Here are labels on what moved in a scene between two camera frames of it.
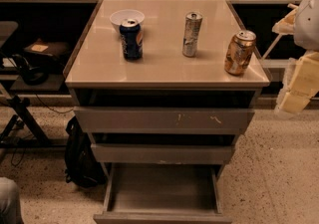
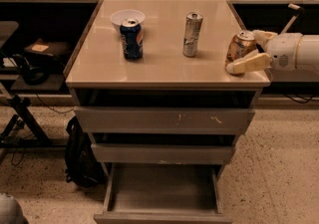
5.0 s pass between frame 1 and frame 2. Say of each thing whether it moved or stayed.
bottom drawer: stayed
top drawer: stayed
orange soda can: stayed
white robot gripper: moved
